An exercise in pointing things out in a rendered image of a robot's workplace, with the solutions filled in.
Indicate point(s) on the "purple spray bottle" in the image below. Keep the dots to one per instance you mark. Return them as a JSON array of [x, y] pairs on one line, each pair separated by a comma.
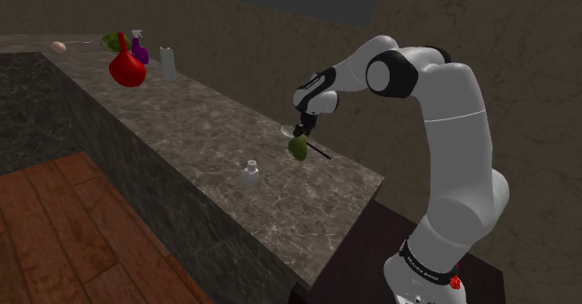
[[139, 51]]

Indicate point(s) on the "green lettuce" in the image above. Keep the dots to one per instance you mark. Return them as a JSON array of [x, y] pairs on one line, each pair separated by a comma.
[[111, 42]]

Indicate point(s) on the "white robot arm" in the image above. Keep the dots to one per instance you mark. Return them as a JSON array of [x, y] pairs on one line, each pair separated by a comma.
[[459, 157]]

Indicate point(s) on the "small white bottle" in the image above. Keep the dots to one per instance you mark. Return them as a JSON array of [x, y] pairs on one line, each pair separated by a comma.
[[250, 173]]

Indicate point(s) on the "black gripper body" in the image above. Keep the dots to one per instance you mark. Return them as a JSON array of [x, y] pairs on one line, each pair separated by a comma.
[[308, 122]]

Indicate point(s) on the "thin grey utensil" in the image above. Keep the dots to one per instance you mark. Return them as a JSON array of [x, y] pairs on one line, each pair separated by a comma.
[[82, 42]]

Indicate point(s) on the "green pear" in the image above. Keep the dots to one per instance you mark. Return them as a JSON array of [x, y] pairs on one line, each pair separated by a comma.
[[298, 148]]

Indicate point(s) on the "beige egg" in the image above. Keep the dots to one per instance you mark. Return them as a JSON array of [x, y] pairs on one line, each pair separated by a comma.
[[58, 46]]

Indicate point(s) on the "red round vase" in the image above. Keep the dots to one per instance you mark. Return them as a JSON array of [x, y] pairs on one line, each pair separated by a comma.
[[127, 69]]

